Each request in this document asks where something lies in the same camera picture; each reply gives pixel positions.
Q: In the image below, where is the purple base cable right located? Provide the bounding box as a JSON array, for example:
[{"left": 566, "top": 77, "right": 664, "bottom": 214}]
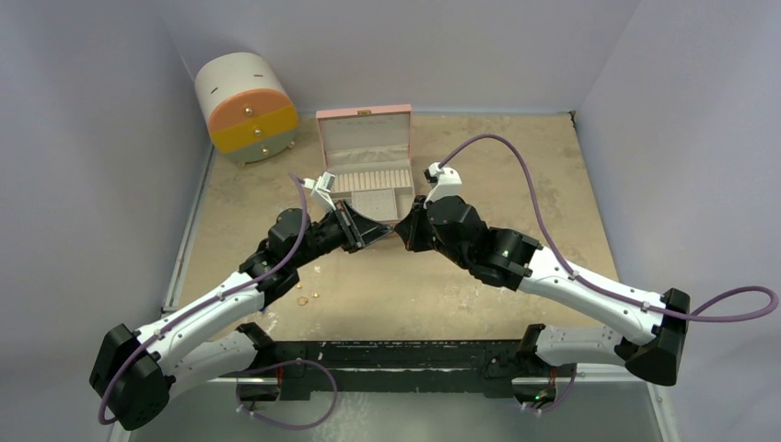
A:
[{"left": 519, "top": 366, "right": 585, "bottom": 417}]

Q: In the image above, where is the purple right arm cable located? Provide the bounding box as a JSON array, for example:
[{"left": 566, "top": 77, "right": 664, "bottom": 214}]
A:
[{"left": 437, "top": 134, "right": 780, "bottom": 323}]

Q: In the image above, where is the aluminium frame rail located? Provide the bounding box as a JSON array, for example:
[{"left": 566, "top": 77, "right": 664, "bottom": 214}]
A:
[{"left": 173, "top": 339, "right": 666, "bottom": 386}]

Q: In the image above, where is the pink jewelry box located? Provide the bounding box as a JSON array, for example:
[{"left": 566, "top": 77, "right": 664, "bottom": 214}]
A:
[{"left": 316, "top": 104, "right": 415, "bottom": 226}]

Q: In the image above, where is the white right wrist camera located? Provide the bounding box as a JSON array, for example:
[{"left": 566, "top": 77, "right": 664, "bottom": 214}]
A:
[{"left": 424, "top": 162, "right": 462, "bottom": 204}]

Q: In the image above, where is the round pastel drawer organizer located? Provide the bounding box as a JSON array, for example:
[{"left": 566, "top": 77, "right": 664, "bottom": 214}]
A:
[{"left": 194, "top": 52, "right": 299, "bottom": 166}]

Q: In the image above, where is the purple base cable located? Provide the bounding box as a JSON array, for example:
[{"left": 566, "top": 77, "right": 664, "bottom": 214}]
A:
[
  {"left": 519, "top": 366, "right": 585, "bottom": 417},
  {"left": 236, "top": 358, "right": 340, "bottom": 431}
]

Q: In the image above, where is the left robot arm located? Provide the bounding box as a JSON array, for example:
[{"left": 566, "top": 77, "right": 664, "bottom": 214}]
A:
[{"left": 88, "top": 201, "right": 393, "bottom": 430}]

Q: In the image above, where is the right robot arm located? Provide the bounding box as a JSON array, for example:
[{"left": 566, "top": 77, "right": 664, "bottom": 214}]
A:
[{"left": 394, "top": 196, "right": 690, "bottom": 387}]

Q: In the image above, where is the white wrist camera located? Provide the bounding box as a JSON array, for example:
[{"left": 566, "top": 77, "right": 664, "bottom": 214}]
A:
[
  {"left": 302, "top": 171, "right": 336, "bottom": 212},
  {"left": 424, "top": 162, "right": 462, "bottom": 204}
]

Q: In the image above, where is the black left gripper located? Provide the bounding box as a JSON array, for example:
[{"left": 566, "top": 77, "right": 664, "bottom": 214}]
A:
[{"left": 291, "top": 199, "right": 392, "bottom": 269}]

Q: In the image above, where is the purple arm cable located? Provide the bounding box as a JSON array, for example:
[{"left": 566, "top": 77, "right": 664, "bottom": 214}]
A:
[
  {"left": 97, "top": 173, "right": 313, "bottom": 426},
  {"left": 437, "top": 134, "right": 780, "bottom": 323}
]

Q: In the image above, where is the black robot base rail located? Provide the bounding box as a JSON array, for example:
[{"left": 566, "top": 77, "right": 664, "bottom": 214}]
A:
[{"left": 237, "top": 323, "right": 575, "bottom": 405}]

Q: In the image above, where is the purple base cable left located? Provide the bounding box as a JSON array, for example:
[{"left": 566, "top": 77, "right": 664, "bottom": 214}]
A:
[{"left": 236, "top": 358, "right": 340, "bottom": 431}]

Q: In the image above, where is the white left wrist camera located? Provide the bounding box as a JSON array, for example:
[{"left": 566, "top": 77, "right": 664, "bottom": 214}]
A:
[{"left": 302, "top": 171, "right": 336, "bottom": 212}]

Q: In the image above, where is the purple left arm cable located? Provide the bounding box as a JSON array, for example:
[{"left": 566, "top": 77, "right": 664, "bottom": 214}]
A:
[{"left": 97, "top": 173, "right": 313, "bottom": 426}]

